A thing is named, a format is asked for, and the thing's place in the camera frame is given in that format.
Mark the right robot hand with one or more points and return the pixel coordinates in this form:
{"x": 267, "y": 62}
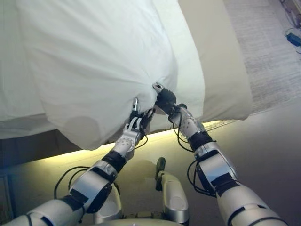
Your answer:
{"x": 167, "y": 99}

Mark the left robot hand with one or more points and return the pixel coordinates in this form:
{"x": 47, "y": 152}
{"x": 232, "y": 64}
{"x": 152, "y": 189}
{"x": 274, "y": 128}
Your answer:
{"x": 138, "y": 122}

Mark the white duvet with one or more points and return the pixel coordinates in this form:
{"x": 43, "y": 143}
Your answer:
{"x": 105, "y": 58}

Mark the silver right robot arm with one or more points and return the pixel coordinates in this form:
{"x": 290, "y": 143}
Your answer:
{"x": 216, "y": 169}

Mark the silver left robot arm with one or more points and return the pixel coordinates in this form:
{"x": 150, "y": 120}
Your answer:
{"x": 91, "y": 181}

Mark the dark right robot foot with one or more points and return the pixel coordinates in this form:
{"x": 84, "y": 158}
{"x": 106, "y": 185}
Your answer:
{"x": 161, "y": 164}

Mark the beige bedspread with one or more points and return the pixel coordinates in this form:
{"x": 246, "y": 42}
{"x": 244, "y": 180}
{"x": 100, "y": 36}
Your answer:
{"x": 223, "y": 70}

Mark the silver right robot leg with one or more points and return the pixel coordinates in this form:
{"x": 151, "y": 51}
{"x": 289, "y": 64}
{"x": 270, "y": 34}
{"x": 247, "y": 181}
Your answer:
{"x": 174, "y": 200}

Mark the silver robot leg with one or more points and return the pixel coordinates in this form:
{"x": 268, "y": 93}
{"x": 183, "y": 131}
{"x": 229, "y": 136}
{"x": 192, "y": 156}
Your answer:
{"x": 174, "y": 200}
{"x": 110, "y": 204}

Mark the silver left robot leg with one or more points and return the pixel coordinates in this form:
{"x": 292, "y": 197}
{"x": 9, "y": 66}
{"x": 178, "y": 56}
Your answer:
{"x": 110, "y": 204}

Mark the grey patterned rug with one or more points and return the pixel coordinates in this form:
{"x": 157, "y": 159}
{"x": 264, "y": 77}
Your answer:
{"x": 270, "y": 58}

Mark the white sheeted mattress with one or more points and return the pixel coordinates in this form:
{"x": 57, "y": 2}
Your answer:
{"x": 14, "y": 82}

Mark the blue power adapter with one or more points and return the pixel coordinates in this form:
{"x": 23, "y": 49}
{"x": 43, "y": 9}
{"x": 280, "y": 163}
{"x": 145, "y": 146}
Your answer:
{"x": 293, "y": 38}

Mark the dark brown bed frame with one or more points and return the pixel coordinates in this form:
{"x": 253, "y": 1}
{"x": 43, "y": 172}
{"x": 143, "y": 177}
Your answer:
{"x": 35, "y": 148}

